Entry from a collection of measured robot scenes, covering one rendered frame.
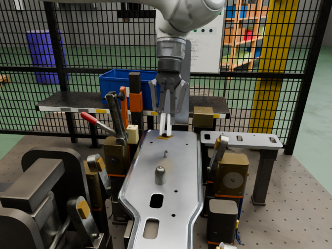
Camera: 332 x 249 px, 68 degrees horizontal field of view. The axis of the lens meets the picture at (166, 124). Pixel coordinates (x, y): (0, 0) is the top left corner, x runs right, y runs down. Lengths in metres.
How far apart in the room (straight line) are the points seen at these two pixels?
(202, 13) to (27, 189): 0.49
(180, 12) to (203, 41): 0.62
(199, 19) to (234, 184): 0.47
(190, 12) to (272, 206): 0.85
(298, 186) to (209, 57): 0.73
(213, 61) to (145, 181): 0.74
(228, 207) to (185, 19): 0.47
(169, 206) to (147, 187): 0.09
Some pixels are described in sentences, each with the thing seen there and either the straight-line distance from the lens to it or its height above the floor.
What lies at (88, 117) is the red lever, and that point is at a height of 1.13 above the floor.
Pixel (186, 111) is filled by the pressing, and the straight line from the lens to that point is 1.02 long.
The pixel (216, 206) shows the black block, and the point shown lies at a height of 0.99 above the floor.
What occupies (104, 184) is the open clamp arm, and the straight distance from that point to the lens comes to 0.68.
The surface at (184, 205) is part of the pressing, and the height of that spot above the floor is 1.00.
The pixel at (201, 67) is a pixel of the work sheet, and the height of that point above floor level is 1.18.
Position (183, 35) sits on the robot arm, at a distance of 0.77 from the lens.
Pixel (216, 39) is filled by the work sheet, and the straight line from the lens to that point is 1.24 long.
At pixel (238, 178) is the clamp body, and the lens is 0.76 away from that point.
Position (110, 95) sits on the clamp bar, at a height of 1.21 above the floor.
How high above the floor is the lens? 1.45
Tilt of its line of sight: 26 degrees down
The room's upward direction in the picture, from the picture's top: straight up
